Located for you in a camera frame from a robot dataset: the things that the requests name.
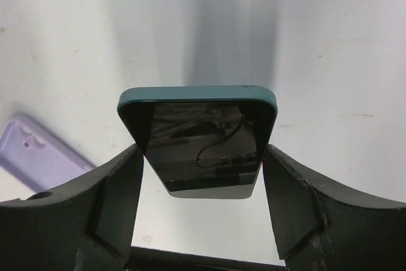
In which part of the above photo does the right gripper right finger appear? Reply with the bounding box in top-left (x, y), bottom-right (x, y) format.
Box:
top-left (263, 145), bottom-right (405, 270)

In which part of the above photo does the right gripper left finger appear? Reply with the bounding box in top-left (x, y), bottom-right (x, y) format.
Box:
top-left (1, 145), bottom-right (143, 270)

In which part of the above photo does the lavender phone case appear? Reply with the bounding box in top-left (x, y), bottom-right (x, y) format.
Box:
top-left (1, 115), bottom-right (95, 192)

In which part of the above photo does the black smartphone teal frame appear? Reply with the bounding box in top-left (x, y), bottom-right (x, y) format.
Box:
top-left (117, 85), bottom-right (278, 199)

